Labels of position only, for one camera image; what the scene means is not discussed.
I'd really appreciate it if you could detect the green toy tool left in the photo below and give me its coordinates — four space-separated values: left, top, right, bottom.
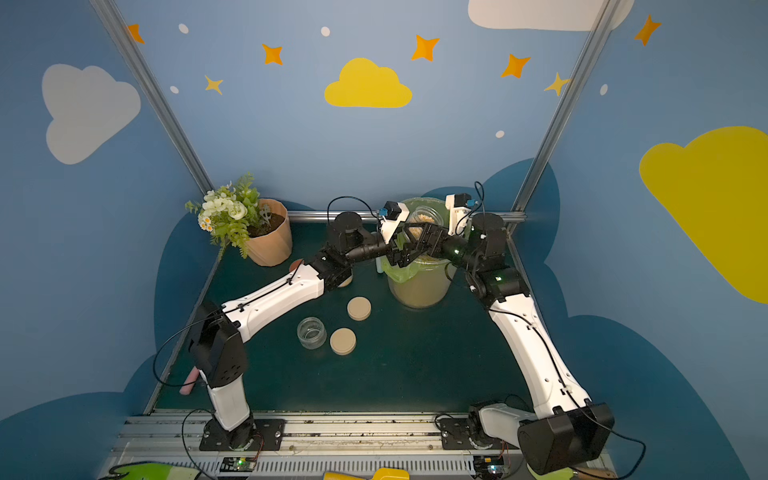
100 462 202 480

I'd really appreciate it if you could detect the red lid oatmeal jar right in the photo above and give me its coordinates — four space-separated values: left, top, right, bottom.
338 274 353 288

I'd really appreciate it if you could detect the white flowers green plant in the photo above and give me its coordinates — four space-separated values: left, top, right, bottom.
184 173 272 258

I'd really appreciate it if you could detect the purple pink toy spatula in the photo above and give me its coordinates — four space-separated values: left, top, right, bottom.
179 367 200 396

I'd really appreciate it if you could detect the terracotta flower pot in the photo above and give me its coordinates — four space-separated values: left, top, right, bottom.
246 199 293 267

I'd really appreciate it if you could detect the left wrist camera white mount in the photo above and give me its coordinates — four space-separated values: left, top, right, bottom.
379 201 410 243

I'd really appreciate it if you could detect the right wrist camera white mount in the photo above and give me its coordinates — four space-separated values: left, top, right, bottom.
445 193 476 236

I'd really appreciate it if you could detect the mesh bin green bag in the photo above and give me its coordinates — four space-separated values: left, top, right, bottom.
382 197 457 309

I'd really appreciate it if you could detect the left controller board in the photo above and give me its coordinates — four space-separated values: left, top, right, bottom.
219 456 257 473

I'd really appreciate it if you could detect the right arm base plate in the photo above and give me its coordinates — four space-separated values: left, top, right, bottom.
433 415 519 451

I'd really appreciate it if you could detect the beige lid oatmeal jar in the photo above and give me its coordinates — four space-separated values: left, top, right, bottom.
407 205 444 226

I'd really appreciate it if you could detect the controller board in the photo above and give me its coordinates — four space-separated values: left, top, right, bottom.
219 456 257 473
472 456 507 480

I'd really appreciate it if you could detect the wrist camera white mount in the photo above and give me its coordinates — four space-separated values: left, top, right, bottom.
445 193 476 236
379 201 410 243

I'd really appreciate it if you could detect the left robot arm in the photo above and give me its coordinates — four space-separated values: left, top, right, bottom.
188 211 434 451

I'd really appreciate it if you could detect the aluminium front rail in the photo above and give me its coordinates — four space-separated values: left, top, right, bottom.
98 410 533 479

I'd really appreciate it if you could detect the right controller board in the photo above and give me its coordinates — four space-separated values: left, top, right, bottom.
472 456 507 480

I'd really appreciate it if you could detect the green toy spatula wooden handle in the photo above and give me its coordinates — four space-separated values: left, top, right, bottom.
528 466 618 480

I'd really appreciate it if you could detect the yellow toy scoop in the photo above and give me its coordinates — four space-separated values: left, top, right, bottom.
322 467 412 480

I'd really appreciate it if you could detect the clear oatmeal jar front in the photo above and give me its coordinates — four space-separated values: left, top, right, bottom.
297 317 327 350

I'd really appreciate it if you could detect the beige jar lid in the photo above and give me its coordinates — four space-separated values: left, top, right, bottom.
330 328 357 356
347 296 372 321

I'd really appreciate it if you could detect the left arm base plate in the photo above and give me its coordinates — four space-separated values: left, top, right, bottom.
199 418 285 452

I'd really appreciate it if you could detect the oatmeal pile in bin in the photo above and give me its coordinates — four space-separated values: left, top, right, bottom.
415 255 443 265

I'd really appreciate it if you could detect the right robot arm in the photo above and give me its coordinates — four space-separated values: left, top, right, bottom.
407 213 615 475

